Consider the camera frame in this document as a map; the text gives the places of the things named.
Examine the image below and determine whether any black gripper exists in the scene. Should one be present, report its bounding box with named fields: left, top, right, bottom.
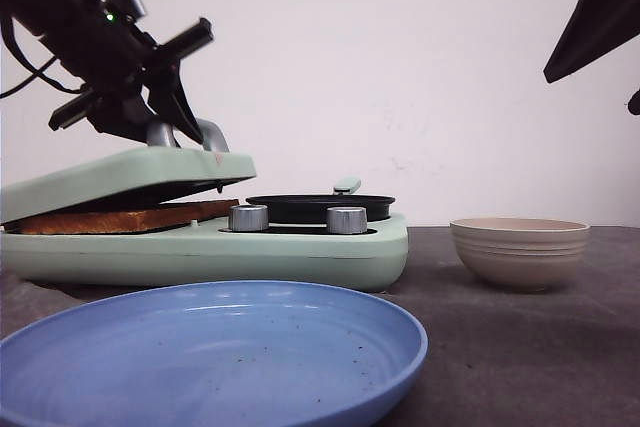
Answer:
left=47, top=0, right=214, bottom=144

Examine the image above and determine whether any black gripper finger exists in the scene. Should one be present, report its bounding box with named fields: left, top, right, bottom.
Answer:
left=543, top=0, right=639, bottom=83

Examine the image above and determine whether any bread slice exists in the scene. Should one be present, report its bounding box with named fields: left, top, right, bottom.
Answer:
left=17, top=207, right=201, bottom=236
left=157, top=199, right=239, bottom=220

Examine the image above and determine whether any beige ribbed bowl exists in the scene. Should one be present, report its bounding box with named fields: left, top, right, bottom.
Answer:
left=450, top=217, right=590, bottom=291

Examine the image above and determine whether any mint green breakfast maker base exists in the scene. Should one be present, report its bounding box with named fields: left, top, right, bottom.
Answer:
left=1, top=213, right=408, bottom=292

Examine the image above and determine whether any left silver knob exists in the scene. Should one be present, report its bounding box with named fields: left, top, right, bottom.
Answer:
left=228, top=204, right=269, bottom=233

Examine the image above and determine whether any silver knob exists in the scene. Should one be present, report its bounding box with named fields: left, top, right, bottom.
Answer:
left=228, top=204, right=269, bottom=233
left=326, top=206, right=368, bottom=235

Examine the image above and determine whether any right silver knob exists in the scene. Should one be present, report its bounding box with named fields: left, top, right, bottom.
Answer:
left=326, top=206, right=368, bottom=235

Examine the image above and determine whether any blue plate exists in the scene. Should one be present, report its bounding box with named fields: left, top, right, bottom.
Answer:
left=1, top=281, right=429, bottom=426

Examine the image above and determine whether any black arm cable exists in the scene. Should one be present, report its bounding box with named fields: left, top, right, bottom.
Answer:
left=0, top=11, right=84, bottom=99

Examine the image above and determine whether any black frying pan mint handle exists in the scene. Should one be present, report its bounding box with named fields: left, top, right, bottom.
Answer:
left=246, top=176, right=396, bottom=224

